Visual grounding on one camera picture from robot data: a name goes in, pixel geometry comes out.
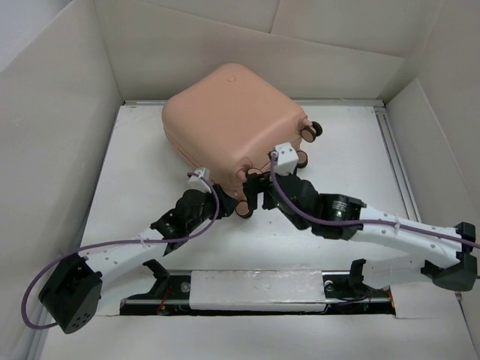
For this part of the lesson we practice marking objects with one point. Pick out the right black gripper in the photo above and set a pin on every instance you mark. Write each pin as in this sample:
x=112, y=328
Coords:
x=258, y=183

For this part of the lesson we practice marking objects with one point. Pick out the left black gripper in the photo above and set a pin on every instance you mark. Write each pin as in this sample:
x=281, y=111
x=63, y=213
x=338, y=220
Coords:
x=226, y=203

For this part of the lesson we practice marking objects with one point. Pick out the pink hard-shell suitcase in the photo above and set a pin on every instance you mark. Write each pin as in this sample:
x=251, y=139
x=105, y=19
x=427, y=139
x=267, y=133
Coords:
x=229, y=121

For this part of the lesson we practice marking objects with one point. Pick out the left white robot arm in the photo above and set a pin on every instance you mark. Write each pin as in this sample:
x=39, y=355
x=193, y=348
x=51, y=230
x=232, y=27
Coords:
x=72, y=292

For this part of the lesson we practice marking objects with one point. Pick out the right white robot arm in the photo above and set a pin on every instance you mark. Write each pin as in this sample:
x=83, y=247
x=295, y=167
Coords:
x=441, y=255

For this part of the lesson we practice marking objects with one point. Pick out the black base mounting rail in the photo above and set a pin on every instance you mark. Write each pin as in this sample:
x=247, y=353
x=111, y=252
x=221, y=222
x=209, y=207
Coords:
x=256, y=293

